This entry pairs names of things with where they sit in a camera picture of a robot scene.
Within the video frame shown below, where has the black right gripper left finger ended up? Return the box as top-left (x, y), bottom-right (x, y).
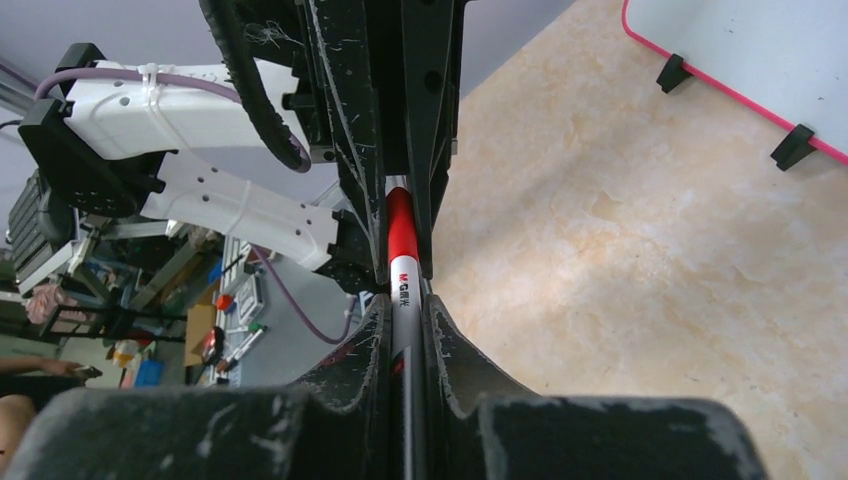
top-left (6, 295), bottom-right (391, 479)

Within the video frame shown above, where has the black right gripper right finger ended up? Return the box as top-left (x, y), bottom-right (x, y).
top-left (423, 295), bottom-right (768, 479)

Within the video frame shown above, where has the black whiteboard clip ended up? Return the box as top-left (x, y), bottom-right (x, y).
top-left (770, 124), bottom-right (816, 171)
top-left (656, 53), bottom-right (693, 94)

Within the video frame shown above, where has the pink framed whiteboard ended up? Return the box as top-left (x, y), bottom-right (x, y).
top-left (621, 0), bottom-right (847, 162)

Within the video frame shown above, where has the red white marker pen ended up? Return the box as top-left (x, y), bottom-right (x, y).
top-left (387, 186), bottom-right (427, 479)

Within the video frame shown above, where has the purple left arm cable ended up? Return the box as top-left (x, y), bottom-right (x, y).
top-left (0, 58), bottom-right (359, 346)

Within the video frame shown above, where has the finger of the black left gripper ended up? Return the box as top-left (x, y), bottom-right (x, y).
top-left (400, 1), bottom-right (464, 279)
top-left (305, 1), bottom-right (389, 284)

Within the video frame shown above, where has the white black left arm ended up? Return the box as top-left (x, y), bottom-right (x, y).
top-left (18, 1), bottom-right (466, 293)

